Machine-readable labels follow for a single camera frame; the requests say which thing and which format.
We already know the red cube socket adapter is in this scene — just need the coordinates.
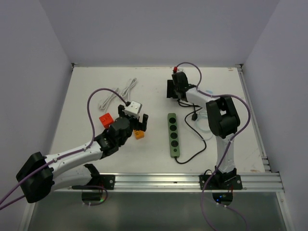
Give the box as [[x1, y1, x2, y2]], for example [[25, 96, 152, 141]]
[[99, 113, 114, 128]]

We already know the green power strip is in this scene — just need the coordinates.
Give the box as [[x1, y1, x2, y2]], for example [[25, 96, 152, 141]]
[[167, 113, 180, 159]]

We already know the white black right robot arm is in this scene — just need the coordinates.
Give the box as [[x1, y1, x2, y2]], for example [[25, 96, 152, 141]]
[[167, 67, 240, 189]]

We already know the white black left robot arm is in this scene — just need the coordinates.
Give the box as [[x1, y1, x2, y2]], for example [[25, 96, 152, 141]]
[[16, 101, 148, 203]]

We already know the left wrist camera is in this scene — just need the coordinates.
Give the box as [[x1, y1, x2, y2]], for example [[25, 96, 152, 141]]
[[124, 101, 142, 119]]

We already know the black power strip cord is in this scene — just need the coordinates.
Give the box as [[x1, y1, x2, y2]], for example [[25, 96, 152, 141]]
[[175, 100, 207, 165]]

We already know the white bundled cable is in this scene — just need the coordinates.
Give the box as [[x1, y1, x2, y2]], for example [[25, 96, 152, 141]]
[[100, 77, 138, 112]]

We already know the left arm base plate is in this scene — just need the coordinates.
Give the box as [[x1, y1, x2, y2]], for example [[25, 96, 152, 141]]
[[71, 174, 116, 191]]

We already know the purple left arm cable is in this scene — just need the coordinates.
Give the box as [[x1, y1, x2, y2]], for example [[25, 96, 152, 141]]
[[0, 88, 128, 210]]

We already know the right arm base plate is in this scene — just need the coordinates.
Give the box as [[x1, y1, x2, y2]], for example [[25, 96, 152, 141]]
[[205, 168, 243, 190]]

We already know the aluminium rail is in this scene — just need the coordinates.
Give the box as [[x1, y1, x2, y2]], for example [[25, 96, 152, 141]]
[[51, 169, 284, 192]]

